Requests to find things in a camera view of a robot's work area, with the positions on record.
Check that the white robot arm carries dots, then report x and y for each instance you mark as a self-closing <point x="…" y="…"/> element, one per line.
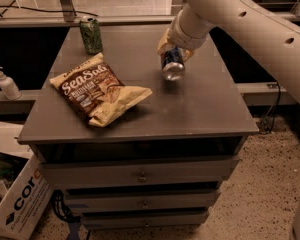
<point x="275" y="44"/>

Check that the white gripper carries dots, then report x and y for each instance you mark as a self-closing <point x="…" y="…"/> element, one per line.
<point x="182" y="37"/>

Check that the green soda can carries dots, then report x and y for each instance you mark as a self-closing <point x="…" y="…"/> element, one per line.
<point x="91" y="34"/>

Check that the middle grey drawer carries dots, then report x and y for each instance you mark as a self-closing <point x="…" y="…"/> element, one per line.
<point x="142" y="201"/>

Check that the sea salt chips bag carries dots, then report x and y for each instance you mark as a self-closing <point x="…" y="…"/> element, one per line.
<point x="95" y="92"/>

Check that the top grey drawer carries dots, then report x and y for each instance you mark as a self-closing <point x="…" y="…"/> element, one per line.
<point x="139" y="172"/>

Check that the grey drawer cabinet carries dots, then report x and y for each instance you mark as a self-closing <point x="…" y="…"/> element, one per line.
<point x="201" y="115"/>

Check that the blue pepsi can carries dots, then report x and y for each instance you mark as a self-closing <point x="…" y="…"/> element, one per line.
<point x="172" y="64"/>

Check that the grey drawer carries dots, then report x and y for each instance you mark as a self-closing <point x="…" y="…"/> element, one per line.
<point x="142" y="201"/>
<point x="139" y="172"/>
<point x="143" y="220"/>

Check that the white pump bottle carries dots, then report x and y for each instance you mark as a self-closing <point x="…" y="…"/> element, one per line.
<point x="9" y="87"/>

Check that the white cardboard box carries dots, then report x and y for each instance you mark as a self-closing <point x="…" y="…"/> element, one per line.
<point x="27" y="198"/>

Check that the bottom grey drawer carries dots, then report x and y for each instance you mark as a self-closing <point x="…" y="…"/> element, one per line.
<point x="143" y="220"/>

